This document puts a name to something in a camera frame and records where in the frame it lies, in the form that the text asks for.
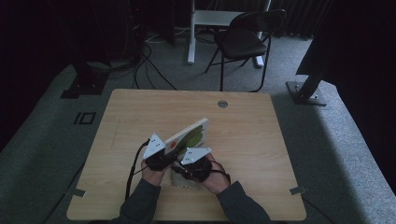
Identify black stand with square base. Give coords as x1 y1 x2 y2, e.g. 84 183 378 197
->
60 62 110 100

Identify dark curtain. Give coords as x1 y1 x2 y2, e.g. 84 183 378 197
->
270 0 331 39

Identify black slanted stand with base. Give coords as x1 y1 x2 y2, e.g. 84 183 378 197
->
286 71 328 107

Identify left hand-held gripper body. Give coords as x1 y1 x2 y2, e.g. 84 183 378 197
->
142 133 176 172

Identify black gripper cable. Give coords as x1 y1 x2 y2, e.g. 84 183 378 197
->
211 160 232 185
124 139 151 200

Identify black floor tape marking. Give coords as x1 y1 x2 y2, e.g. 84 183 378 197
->
73 111 97 126

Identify white desk frame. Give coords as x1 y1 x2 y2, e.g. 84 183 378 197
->
187 0 272 68

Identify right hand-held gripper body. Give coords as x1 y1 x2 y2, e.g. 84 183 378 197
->
180 147 214 183

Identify white cloth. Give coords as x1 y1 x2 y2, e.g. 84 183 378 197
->
170 167 204 190

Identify person's left hand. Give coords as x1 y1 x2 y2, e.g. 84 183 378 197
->
141 161 167 187

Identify black folding chair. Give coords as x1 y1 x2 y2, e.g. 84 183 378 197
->
204 8 288 93

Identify black floor cables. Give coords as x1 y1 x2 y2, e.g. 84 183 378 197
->
108 40 178 91

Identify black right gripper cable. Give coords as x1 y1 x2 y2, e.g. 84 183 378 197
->
211 160 232 185

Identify white floor cables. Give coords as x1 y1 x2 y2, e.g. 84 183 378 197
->
144 26 191 45

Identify white book with green leaf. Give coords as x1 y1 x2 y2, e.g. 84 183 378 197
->
163 117 209 157

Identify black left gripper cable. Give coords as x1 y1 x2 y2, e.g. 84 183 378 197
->
124 139 151 200

